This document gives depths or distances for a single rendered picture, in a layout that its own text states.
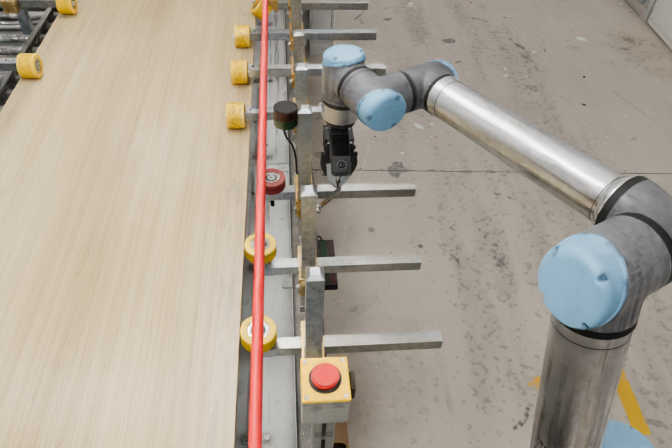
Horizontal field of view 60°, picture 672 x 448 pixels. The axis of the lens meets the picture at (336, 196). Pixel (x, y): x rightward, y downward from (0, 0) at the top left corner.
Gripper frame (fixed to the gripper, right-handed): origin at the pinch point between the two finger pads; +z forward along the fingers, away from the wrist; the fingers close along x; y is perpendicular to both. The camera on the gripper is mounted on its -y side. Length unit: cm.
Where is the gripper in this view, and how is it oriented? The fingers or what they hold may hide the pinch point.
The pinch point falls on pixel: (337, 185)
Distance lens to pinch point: 146.3
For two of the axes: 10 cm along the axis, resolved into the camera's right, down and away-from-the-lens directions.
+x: -10.0, 0.2, -0.8
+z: -0.4, 7.2, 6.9
